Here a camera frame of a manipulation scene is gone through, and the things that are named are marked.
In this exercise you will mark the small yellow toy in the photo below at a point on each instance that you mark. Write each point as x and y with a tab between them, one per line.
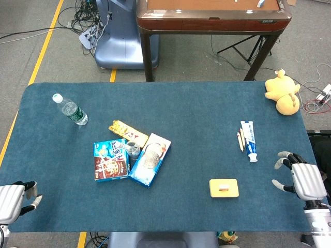
227	236

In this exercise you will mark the two wooden pencils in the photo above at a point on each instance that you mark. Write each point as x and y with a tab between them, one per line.
239	142

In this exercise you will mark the white blue mahjong tile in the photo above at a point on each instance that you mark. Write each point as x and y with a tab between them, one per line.
260	3

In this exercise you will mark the wooden pencil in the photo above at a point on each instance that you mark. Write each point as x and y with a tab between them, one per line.
241	135

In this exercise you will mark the black tripod stand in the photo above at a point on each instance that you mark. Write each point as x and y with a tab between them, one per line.
244	53

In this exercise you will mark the small white block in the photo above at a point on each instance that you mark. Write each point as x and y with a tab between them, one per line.
224	187

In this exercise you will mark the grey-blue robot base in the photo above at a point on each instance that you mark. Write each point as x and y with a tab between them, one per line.
160	240

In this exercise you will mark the yellow plush toy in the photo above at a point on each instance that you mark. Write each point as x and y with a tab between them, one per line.
283	87

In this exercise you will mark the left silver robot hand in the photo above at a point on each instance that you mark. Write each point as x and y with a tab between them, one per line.
11	201

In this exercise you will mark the white power strip with plugs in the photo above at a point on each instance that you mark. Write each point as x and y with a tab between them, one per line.
86	37

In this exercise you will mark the blue chocolate chip cookie box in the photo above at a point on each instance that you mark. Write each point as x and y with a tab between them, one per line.
108	165

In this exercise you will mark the blue felt table cover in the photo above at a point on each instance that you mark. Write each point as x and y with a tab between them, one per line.
186	116

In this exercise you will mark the yellow snack packet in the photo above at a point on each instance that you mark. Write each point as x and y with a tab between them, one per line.
121	129

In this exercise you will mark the white blue toothpaste tube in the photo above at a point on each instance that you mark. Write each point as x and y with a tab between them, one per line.
250	140

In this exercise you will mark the clear water bottle green label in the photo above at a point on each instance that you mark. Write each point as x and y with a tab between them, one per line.
73	111

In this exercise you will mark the blue Oreo cookie box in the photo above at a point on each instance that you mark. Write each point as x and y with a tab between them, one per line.
150	162

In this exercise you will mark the white power strip red plug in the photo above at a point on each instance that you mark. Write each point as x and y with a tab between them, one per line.
326	93

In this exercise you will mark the clear plastic tube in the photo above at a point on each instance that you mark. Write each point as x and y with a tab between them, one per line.
124	146

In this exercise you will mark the black box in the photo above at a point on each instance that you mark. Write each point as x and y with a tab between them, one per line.
322	149

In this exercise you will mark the brown mahjong table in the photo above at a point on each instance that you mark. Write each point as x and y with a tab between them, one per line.
207	23

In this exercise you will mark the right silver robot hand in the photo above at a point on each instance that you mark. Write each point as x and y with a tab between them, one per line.
309	180

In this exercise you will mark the yellow sponge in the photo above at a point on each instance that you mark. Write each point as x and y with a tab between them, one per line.
219	193

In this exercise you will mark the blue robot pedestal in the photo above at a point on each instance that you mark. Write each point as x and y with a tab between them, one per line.
121	46

